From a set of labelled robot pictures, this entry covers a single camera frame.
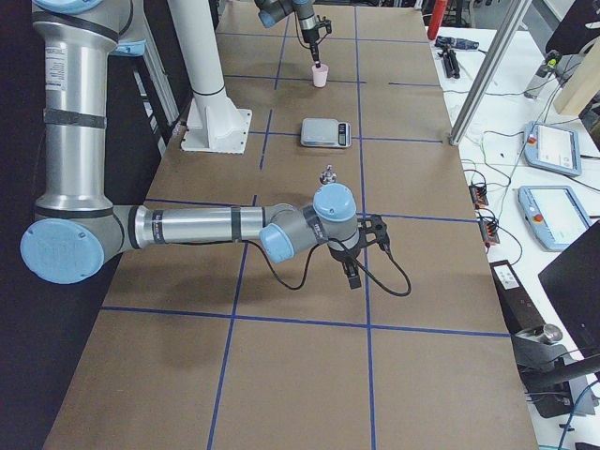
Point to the pink paper cup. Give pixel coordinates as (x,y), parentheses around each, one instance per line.
(319,75)

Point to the clear glass sauce bottle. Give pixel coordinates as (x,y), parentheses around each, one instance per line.
(328,176)

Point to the grey digital kitchen scale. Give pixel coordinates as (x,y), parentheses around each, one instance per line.
(325,132)

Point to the red cylinder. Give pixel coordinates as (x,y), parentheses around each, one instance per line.
(436,18)

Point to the black tripod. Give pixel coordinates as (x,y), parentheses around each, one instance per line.
(449,62)

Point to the near orange connector block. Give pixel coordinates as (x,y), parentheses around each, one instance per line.
(488,227)

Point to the orange connector block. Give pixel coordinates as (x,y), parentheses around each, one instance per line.
(488,227)
(479,196)

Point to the far orange connector block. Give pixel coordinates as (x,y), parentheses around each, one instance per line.
(479,196)

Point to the black box with label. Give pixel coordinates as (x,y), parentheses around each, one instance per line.
(518,309)

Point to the near teach pendant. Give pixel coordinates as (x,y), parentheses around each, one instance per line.
(555,215)

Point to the teach pendant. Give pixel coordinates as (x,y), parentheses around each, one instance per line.
(552,148)
(555,215)

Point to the black monitor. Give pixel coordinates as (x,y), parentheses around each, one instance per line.
(571,283)

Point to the far teach pendant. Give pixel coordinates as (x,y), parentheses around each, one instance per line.
(552,148)

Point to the wooden board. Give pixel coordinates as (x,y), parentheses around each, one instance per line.
(583,85)

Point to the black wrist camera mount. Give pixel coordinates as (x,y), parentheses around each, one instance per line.
(373,230)

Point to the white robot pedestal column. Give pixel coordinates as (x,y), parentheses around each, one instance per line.
(214,124)

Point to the aluminium frame post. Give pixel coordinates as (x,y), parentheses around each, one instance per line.
(499,45)

